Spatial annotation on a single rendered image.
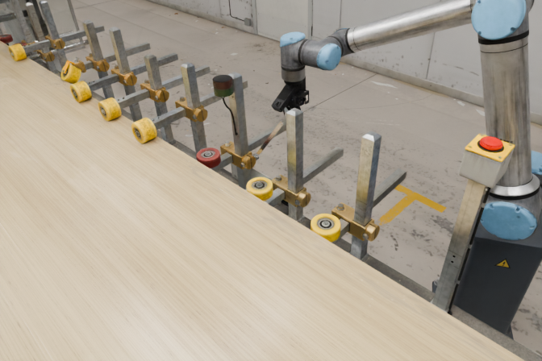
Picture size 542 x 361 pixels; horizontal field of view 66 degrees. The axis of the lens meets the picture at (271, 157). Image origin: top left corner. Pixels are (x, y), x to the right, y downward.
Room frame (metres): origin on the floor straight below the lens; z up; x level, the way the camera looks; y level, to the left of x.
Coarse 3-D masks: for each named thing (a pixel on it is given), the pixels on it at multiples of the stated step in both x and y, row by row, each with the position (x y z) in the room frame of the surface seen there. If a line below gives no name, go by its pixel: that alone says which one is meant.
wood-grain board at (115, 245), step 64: (0, 64) 2.11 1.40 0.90; (0, 128) 1.42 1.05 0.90; (64, 128) 1.39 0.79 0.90; (128, 128) 1.37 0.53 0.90; (0, 192) 1.01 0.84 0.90; (64, 192) 1.00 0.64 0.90; (128, 192) 0.98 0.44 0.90; (192, 192) 0.96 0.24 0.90; (0, 256) 0.74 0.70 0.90; (64, 256) 0.73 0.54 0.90; (128, 256) 0.72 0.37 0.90; (192, 256) 0.71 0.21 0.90; (256, 256) 0.70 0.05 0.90; (320, 256) 0.69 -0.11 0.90; (0, 320) 0.56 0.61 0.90; (64, 320) 0.55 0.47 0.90; (128, 320) 0.54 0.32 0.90; (192, 320) 0.53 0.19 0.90; (256, 320) 0.52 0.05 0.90; (320, 320) 0.52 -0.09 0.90; (384, 320) 0.51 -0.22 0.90; (448, 320) 0.50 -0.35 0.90
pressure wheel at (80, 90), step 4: (72, 84) 1.63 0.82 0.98; (76, 84) 1.62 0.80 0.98; (80, 84) 1.63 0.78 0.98; (84, 84) 1.63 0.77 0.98; (72, 88) 1.62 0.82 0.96; (76, 88) 1.60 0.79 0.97; (80, 88) 1.61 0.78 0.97; (84, 88) 1.62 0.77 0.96; (88, 88) 1.62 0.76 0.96; (72, 92) 1.63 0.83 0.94; (76, 92) 1.60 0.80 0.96; (80, 92) 1.60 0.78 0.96; (84, 92) 1.61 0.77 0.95; (88, 92) 1.62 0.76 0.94; (76, 96) 1.62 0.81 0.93; (80, 96) 1.59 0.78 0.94; (84, 96) 1.60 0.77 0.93; (88, 96) 1.61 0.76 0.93; (76, 100) 1.62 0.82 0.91; (80, 100) 1.59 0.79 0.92; (84, 100) 1.61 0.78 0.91
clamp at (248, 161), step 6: (222, 150) 1.25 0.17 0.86; (228, 150) 1.23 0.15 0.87; (234, 150) 1.22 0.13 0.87; (234, 156) 1.20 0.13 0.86; (240, 156) 1.18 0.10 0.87; (246, 156) 1.18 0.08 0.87; (252, 156) 1.18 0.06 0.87; (234, 162) 1.20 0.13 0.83; (240, 162) 1.18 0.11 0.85; (246, 162) 1.16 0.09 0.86; (252, 162) 1.18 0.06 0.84
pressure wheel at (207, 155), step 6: (204, 150) 1.18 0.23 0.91; (210, 150) 1.18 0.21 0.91; (216, 150) 1.18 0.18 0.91; (198, 156) 1.14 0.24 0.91; (204, 156) 1.14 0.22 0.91; (210, 156) 1.14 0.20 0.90; (216, 156) 1.14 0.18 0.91; (204, 162) 1.12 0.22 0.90; (210, 162) 1.12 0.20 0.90; (216, 162) 1.13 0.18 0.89
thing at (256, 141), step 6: (282, 120) 1.44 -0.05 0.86; (276, 126) 1.39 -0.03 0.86; (282, 126) 1.39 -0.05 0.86; (264, 132) 1.35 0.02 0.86; (270, 132) 1.35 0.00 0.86; (252, 138) 1.31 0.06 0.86; (258, 138) 1.31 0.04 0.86; (264, 138) 1.32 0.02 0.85; (252, 144) 1.28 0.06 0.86; (258, 144) 1.30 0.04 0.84; (222, 156) 1.20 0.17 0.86; (228, 156) 1.20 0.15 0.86; (222, 162) 1.18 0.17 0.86; (228, 162) 1.19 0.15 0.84; (216, 168) 1.15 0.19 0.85
